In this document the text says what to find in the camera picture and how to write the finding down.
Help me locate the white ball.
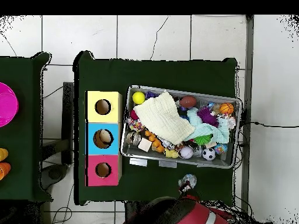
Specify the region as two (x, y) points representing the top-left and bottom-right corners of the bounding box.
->
(179, 146), (194, 159)

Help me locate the cream yellow cloth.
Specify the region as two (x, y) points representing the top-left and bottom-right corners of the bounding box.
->
(133, 90), (196, 146)

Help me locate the dark green side table cloth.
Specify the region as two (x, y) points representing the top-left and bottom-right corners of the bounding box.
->
(0, 52), (53, 203)

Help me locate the small wooden block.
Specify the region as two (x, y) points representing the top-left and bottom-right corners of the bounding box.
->
(137, 138), (152, 152)

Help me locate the magenta plate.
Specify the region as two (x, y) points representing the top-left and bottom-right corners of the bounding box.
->
(0, 82), (19, 128)

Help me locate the clear plastic packet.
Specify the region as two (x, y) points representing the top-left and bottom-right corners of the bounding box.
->
(178, 173), (197, 191)

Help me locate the green spiky ball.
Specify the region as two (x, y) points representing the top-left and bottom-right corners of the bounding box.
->
(194, 134), (214, 146)

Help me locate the small soccer ball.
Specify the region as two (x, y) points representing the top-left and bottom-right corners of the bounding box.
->
(201, 146), (217, 162)

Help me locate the mint green cloth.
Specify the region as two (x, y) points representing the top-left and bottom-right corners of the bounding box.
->
(186, 108), (237, 145)

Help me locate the orange toy basketball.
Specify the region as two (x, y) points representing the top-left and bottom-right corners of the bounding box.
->
(220, 102), (235, 116)

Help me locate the purple spiky toy with eyes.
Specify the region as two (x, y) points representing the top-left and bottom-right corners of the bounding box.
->
(196, 106), (220, 127)

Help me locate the yellow ball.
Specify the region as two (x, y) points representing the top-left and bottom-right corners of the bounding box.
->
(132, 91), (146, 105)

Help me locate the black cable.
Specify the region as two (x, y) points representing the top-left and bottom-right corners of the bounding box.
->
(240, 121), (299, 129)

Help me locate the brown toy football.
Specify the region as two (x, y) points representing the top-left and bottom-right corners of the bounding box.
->
(179, 95), (197, 109)

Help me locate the clear mesh bin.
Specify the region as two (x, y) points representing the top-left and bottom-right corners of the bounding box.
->
(119, 85), (244, 169)

